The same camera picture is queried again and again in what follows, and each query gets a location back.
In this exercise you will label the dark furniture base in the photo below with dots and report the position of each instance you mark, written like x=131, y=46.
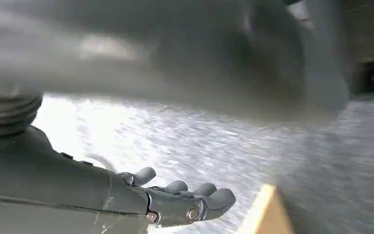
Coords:
x=372, y=42

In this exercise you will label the pale wooden desk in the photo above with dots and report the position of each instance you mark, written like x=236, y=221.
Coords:
x=267, y=216

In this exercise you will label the ribbed grey right arm sleeve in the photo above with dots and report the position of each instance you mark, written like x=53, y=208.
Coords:
x=6, y=113

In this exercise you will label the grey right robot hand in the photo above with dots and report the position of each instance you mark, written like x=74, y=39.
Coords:
x=61, y=197

